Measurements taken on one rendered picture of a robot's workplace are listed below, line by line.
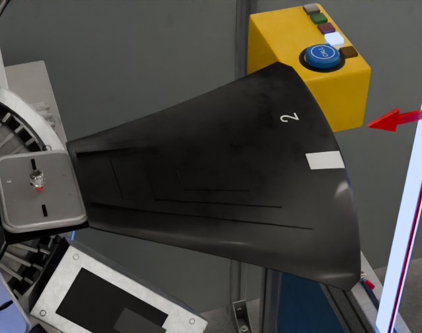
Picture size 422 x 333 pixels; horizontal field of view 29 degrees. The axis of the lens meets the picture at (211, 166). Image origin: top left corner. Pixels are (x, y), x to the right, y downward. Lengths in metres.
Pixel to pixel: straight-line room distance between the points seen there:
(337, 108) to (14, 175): 0.46
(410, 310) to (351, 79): 1.22
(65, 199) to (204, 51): 0.89
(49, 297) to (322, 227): 0.25
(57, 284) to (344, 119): 0.44
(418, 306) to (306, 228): 1.49
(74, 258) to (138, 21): 0.74
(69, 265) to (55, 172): 0.11
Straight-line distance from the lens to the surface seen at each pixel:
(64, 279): 0.77
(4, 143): 0.76
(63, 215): 0.64
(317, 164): 0.72
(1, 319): 0.70
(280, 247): 0.66
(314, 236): 0.68
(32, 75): 1.37
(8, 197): 0.66
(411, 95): 1.79
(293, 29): 1.06
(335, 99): 1.00
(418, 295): 2.18
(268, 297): 1.39
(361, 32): 1.63
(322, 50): 1.00
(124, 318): 0.77
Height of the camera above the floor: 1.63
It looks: 42 degrees down
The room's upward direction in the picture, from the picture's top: straight up
